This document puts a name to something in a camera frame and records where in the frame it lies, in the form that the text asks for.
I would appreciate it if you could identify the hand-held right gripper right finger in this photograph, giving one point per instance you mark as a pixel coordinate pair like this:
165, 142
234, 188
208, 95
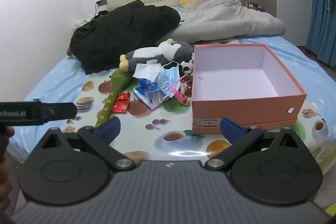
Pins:
232, 130

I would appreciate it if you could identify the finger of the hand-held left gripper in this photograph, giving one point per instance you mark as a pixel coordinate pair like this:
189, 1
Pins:
61, 110

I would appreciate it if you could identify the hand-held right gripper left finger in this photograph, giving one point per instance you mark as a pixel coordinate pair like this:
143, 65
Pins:
109, 129

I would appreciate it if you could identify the pink cardboard box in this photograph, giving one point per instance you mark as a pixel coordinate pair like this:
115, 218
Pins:
236, 113

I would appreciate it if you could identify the red foil packet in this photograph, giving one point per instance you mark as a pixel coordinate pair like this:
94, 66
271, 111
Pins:
121, 104

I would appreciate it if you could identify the blue snack packet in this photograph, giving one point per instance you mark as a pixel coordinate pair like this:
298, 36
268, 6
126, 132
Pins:
145, 88

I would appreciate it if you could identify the small doll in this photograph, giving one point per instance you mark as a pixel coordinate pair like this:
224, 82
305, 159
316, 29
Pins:
181, 98

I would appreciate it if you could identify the white ribbed cloth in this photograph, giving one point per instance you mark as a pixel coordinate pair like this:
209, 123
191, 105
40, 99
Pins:
147, 70

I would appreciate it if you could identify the small panda plush toy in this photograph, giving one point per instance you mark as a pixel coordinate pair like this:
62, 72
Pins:
187, 68

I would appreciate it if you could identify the blue face mask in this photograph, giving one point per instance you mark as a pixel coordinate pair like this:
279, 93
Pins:
170, 77

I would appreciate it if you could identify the person's left hand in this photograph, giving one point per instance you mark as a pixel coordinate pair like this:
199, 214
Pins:
8, 131

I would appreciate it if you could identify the fruit printed mat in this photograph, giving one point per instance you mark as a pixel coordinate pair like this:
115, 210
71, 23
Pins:
147, 145

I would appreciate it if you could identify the green pear plush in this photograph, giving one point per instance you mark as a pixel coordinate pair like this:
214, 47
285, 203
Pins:
115, 87

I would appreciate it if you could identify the grey penguin plush toy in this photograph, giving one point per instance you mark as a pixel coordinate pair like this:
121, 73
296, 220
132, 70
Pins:
157, 53

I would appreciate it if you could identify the white patterned cloth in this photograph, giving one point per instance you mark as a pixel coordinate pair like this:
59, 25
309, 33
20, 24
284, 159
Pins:
81, 22

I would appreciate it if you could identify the black jacket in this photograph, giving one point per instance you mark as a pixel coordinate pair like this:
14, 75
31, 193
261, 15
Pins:
118, 35

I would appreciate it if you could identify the grey duvet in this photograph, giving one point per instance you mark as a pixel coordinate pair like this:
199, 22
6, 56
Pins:
223, 22

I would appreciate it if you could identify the brown slipper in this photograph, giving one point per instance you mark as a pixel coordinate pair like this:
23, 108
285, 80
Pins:
311, 54

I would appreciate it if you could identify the row of small bottles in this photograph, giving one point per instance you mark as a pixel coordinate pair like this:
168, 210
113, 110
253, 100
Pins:
253, 6

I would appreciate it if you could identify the blue curtain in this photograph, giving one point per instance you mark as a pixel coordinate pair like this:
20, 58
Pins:
320, 29

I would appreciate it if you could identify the black wall charger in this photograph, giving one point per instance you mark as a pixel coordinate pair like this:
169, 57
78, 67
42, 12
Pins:
101, 2

